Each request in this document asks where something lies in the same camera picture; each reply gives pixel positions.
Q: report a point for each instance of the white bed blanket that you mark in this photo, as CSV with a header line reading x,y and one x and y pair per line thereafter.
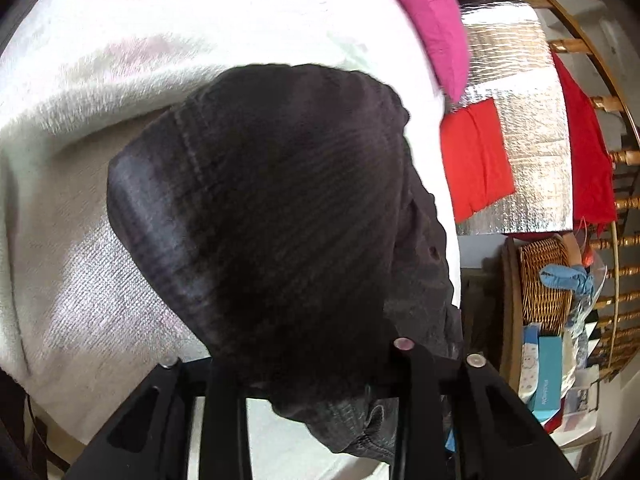
x,y
80,327

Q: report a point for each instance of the red pillow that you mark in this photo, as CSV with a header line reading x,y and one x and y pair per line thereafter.
x,y
477,168

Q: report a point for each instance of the pink pillow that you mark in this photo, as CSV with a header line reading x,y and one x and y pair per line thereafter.
x,y
441,31

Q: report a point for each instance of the white patterned tissue pack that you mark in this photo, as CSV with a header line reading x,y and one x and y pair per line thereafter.
x,y
528,383

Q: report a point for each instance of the blue cloth in basket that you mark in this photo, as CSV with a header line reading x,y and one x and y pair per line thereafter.
x,y
573,278

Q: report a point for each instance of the black quilted jacket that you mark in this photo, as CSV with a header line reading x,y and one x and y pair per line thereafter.
x,y
278,213

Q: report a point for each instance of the wooden side table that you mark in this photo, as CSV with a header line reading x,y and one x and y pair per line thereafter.
x,y
492,312

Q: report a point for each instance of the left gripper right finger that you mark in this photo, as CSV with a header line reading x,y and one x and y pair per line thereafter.
x,y
458,419

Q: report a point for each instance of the silver foil insulation panel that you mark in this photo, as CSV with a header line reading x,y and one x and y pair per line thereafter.
x,y
511,63

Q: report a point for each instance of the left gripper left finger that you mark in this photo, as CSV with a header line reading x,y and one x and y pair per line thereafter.
x,y
184,421

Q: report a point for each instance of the red cloth on railing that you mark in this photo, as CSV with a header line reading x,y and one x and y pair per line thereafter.
x,y
592,169

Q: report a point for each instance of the wicker basket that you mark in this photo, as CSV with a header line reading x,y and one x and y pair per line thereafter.
x,y
541,304

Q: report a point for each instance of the light blue cardboard box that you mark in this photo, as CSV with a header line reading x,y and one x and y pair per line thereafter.
x,y
546,401

